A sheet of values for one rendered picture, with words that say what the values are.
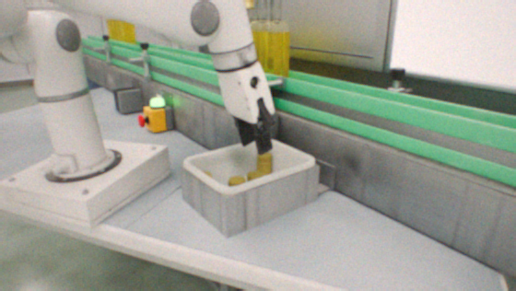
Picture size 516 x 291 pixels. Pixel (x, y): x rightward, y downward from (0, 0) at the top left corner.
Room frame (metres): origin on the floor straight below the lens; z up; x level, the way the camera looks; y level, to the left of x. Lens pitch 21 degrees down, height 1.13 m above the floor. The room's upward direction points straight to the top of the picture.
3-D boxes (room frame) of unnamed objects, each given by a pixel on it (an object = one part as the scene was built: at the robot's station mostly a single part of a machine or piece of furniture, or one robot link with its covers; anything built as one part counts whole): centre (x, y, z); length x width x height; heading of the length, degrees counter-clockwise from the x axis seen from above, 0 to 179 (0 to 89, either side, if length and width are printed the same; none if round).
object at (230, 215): (0.68, 0.00, 0.79); 0.27 x 0.17 x 0.08; 127
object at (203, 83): (1.53, 0.57, 0.93); 1.75 x 0.01 x 0.08; 37
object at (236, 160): (0.66, 0.02, 0.80); 0.22 x 0.17 x 0.09; 127
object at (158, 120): (1.12, 0.33, 0.79); 0.07 x 0.07 x 0.07; 37
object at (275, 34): (0.96, -0.04, 0.99); 0.06 x 0.06 x 0.21; 36
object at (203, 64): (1.57, 0.51, 0.93); 1.75 x 0.01 x 0.08; 37
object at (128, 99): (1.34, 0.50, 0.79); 0.08 x 0.08 x 0.08; 37
